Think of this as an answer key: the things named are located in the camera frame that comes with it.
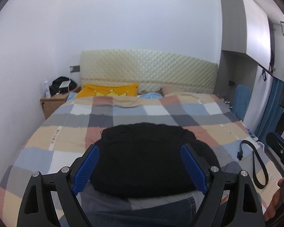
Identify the white bottle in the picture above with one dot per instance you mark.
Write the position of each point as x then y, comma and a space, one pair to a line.
46, 89

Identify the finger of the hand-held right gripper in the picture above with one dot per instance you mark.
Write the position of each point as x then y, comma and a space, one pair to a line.
280, 146

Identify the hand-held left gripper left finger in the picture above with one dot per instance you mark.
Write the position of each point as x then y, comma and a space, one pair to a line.
86, 170

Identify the cream quilted headboard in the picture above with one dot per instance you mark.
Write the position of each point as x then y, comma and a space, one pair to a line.
144, 71

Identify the grey fuzzy plush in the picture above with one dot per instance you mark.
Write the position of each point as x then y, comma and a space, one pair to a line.
146, 91

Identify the yellow pillow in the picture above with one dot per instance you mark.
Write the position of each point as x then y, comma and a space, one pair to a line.
92, 90

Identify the bed with checkered quilt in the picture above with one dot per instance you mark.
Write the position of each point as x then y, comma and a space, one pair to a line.
61, 132

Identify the black wall fixture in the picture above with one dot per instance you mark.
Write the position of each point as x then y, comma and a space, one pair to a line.
231, 83

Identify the grey wall cabinet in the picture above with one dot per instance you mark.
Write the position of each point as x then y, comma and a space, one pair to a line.
246, 28

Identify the blue curtain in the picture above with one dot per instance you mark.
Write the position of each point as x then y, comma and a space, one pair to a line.
269, 108

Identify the grey wall socket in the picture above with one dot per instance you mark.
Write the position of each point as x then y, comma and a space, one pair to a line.
75, 68

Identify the wooden nightstand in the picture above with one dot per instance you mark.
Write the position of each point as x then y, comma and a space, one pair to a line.
51, 106

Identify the black puffer jacket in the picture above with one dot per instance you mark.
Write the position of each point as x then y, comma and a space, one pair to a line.
144, 158

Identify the black bag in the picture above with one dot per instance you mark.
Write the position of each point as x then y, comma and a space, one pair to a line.
55, 86

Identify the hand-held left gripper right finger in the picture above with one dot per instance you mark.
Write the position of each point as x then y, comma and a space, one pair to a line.
194, 170

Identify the light blue pillow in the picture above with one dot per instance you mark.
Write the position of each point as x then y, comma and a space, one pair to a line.
151, 96

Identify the person's grey shirt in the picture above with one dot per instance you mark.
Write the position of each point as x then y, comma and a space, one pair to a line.
104, 201

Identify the person's blue jeans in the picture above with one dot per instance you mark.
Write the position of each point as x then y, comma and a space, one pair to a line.
156, 212

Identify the white flat box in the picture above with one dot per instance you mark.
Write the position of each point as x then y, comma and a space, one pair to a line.
65, 84

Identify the person's right hand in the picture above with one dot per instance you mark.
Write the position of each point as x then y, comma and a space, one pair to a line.
272, 205

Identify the pink pillow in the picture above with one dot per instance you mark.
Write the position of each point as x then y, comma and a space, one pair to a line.
175, 91

